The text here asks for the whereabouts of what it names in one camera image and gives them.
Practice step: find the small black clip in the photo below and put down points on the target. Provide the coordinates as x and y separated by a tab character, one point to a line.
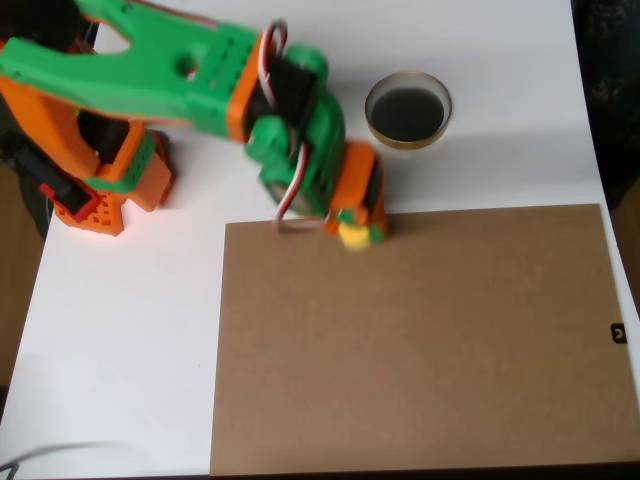
618	333

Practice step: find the small yellow plastic knob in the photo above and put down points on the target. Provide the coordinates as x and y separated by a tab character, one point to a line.
356	238

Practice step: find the orange robot base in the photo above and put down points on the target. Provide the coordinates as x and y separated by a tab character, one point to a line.
107	215

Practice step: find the round gold-rimmed dish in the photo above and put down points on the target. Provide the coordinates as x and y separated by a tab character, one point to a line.
407	114

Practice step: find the brown fibreboard sheet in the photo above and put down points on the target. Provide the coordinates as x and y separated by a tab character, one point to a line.
425	350

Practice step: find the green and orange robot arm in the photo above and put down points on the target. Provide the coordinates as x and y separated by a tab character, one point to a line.
150	70

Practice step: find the orange gripper black servo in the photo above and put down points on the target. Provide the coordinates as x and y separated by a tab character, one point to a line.
358	176

